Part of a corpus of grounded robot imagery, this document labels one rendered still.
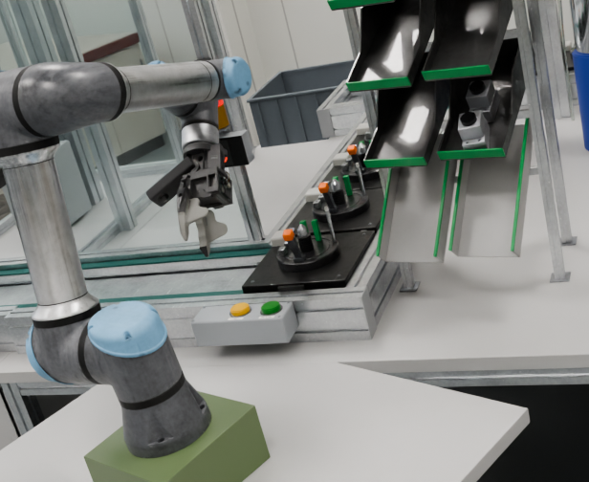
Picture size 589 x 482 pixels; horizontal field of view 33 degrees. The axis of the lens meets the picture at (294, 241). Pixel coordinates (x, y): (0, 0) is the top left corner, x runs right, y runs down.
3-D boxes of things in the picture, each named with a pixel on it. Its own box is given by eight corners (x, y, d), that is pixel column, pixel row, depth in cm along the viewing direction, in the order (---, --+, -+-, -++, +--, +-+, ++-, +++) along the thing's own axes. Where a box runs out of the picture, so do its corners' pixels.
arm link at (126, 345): (156, 405, 156) (125, 333, 151) (95, 402, 164) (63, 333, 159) (196, 362, 165) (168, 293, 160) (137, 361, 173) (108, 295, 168)
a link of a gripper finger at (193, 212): (201, 225, 181) (207, 190, 188) (172, 230, 183) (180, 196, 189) (208, 236, 183) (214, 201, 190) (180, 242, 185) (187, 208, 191)
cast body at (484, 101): (493, 122, 190) (483, 96, 185) (472, 123, 192) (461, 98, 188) (503, 92, 194) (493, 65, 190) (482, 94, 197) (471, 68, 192)
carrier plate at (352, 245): (347, 288, 203) (345, 278, 203) (243, 295, 213) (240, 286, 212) (376, 237, 224) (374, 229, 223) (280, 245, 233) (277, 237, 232)
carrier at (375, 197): (378, 234, 225) (366, 185, 220) (282, 243, 234) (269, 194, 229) (402, 192, 245) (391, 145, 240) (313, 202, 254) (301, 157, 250)
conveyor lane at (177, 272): (357, 325, 207) (346, 283, 203) (32, 340, 240) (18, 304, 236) (389, 263, 231) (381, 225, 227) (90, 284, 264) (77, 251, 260)
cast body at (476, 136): (489, 152, 185) (478, 126, 181) (466, 156, 187) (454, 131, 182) (490, 121, 190) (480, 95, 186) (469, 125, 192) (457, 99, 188)
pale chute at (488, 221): (520, 257, 189) (512, 250, 185) (456, 256, 196) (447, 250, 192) (535, 123, 196) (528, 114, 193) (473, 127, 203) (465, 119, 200)
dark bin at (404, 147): (427, 166, 189) (414, 140, 184) (367, 169, 196) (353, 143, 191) (462, 66, 204) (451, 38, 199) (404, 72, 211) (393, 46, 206)
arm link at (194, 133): (174, 128, 196) (193, 145, 203) (175, 148, 194) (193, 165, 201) (208, 120, 194) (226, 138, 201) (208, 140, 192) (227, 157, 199)
